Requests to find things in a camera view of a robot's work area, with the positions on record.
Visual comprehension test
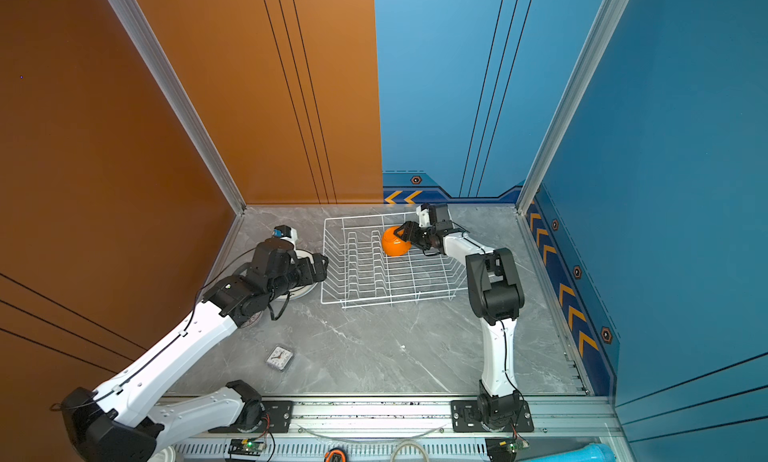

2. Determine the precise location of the orange bowl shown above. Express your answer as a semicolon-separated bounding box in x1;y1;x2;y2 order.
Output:
381;227;412;257

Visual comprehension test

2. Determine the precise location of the white wire dish rack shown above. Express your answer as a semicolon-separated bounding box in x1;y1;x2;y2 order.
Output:
321;212;467;309

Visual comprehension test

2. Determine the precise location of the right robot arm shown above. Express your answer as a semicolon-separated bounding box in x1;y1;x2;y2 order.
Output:
387;204;530;431

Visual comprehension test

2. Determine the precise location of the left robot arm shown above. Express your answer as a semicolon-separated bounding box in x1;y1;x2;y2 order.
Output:
59;226;328;461

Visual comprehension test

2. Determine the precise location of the small white square clock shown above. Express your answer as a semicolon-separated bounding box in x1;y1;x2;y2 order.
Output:
266;346;294;371

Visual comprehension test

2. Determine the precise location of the green circuit board left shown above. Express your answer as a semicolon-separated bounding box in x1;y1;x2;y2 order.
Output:
227;438;269;460

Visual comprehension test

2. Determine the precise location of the orange black round object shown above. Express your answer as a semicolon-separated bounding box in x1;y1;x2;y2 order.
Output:
324;448;347;462

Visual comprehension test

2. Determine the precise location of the circuit board right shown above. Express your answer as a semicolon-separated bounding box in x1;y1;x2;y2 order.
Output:
485;438;530;462

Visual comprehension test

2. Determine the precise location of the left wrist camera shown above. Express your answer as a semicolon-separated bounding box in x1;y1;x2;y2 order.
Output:
273;225;298;248

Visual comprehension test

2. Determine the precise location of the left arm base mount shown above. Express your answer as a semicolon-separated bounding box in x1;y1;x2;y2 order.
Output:
209;400;294;435

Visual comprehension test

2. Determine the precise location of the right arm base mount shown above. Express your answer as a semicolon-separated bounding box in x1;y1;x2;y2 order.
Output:
449;398;535;433

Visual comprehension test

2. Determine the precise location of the white cable loop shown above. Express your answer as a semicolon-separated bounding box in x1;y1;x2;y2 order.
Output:
389;439;431;462

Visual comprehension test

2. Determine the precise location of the aluminium front rail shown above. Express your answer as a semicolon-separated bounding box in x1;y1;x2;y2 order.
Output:
122;394;625;440

